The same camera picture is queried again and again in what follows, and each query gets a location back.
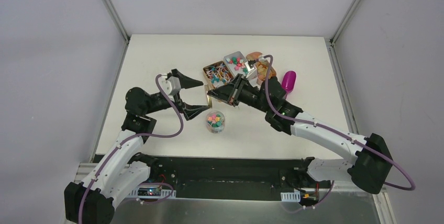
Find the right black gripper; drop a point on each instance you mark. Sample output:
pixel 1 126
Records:
pixel 229 93

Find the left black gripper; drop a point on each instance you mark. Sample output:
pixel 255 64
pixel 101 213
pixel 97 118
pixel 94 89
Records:
pixel 178 97

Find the clear plastic cup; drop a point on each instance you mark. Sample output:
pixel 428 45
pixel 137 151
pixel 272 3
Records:
pixel 215 121

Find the magenta plastic scoop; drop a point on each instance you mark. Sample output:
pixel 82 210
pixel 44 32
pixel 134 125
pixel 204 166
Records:
pixel 288 81

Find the gold ring lid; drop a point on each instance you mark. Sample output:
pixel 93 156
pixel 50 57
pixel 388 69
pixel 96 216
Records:
pixel 209 101

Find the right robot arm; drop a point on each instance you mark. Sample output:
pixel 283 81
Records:
pixel 365 161

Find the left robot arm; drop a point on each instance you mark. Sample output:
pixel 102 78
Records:
pixel 95 198

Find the white tin of candies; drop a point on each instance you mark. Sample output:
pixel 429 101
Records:
pixel 238 64

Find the gold tin of lollipops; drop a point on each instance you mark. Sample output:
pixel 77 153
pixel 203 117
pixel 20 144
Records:
pixel 217 74

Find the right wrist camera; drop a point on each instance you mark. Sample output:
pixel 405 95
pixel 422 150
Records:
pixel 250 65

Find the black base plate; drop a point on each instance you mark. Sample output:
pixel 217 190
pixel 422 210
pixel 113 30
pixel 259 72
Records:
pixel 229 179

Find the left white cable duct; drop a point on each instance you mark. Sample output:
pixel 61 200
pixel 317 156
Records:
pixel 152 193

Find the white cable duct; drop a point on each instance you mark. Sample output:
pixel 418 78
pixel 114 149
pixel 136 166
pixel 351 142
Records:
pixel 294 196
pixel 152 193

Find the right white cable duct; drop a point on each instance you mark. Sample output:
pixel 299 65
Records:
pixel 294 196

